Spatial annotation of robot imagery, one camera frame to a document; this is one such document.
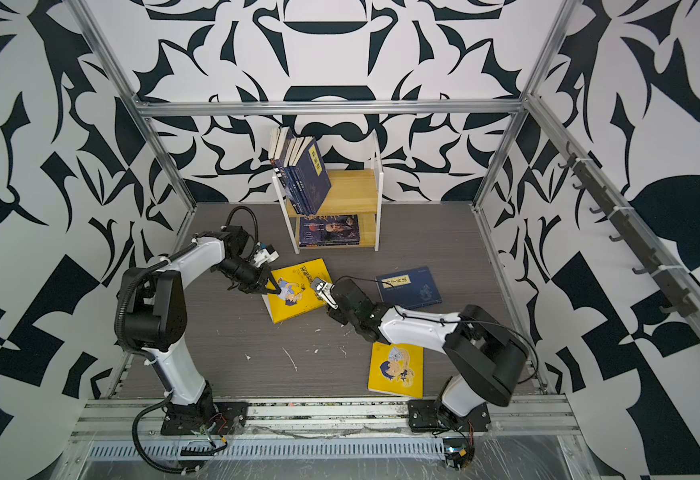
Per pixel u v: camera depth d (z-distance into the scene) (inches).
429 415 29.3
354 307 26.0
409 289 38.9
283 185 31.9
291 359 33.0
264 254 34.3
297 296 35.7
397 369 31.9
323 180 36.7
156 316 19.7
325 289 29.3
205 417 26.1
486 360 17.4
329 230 41.1
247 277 31.8
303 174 31.4
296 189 32.1
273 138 31.3
